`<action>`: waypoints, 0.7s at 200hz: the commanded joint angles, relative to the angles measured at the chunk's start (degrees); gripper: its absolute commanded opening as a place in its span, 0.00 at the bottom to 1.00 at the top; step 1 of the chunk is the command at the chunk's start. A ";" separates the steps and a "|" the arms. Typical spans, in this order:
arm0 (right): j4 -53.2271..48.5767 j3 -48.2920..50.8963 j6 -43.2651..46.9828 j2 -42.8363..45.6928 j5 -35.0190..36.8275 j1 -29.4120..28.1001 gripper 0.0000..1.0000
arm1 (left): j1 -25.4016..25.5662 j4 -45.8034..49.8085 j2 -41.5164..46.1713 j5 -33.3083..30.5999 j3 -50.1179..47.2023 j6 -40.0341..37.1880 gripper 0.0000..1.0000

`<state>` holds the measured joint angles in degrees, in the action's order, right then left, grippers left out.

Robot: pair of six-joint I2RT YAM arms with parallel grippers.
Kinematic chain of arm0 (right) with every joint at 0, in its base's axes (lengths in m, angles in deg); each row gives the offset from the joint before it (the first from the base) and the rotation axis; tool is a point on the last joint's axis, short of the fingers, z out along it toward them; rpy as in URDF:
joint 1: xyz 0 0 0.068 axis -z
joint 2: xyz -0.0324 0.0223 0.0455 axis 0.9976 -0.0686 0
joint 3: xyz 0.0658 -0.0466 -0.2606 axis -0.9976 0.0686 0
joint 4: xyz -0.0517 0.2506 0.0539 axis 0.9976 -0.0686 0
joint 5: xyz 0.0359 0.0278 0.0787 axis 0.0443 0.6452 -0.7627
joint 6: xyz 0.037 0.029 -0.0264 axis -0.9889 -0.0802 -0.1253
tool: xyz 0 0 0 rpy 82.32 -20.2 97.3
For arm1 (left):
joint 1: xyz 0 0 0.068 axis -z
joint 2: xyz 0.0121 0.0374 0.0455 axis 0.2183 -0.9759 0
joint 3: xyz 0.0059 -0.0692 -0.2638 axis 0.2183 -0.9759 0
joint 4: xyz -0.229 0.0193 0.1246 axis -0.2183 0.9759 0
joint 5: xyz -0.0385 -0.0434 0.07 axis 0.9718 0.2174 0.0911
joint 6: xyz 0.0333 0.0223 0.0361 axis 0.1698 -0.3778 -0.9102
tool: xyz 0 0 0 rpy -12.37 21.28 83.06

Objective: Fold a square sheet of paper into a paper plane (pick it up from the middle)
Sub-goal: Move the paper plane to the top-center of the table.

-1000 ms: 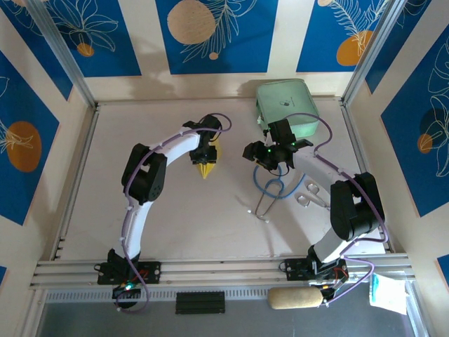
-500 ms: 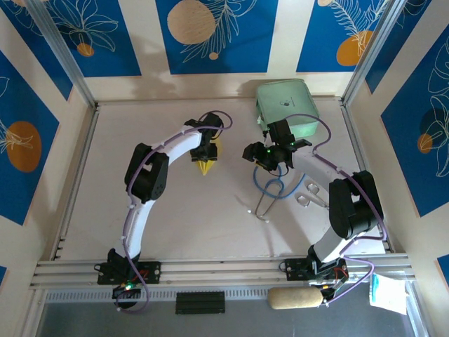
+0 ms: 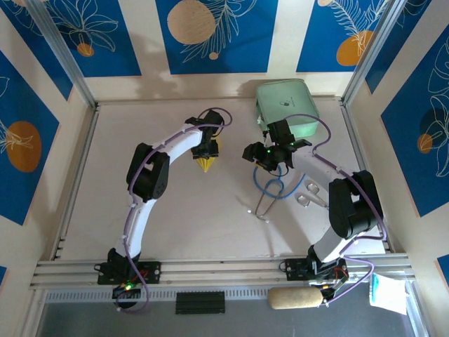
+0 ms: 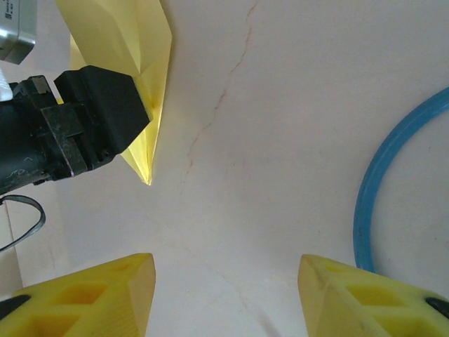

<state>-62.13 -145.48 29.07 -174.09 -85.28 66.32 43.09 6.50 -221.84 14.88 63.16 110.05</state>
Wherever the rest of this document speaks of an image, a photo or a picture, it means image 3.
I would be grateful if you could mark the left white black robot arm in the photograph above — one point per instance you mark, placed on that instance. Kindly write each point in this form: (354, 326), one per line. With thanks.
(138, 228)

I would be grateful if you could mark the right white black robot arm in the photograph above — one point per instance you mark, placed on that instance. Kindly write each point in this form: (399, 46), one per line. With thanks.
(315, 165)

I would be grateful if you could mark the mint green zip pouch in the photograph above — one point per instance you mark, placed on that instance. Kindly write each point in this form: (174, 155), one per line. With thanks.
(291, 102)

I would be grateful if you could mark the tan foam roller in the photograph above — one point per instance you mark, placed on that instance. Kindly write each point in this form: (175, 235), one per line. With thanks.
(294, 298)

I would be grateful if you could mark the black ribbed block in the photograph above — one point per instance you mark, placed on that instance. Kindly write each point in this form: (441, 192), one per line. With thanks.
(200, 302)

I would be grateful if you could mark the circuit board with green light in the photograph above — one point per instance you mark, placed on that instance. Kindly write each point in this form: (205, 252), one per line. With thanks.
(126, 287)

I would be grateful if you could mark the white packet with blue print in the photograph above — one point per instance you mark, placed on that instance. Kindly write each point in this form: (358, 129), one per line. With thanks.
(386, 295)

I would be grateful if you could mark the perforated metal strip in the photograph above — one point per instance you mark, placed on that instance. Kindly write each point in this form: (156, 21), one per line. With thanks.
(87, 296)

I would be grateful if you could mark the aluminium side rail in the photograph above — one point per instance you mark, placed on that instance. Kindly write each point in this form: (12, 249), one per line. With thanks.
(365, 175)
(75, 182)

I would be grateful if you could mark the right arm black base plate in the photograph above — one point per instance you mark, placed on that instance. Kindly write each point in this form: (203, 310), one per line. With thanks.
(294, 270)

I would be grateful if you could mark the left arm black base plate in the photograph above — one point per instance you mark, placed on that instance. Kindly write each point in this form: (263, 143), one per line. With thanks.
(151, 274)

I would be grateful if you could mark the aluminium frame post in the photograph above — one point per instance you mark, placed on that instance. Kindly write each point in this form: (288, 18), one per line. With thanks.
(371, 52)
(64, 52)

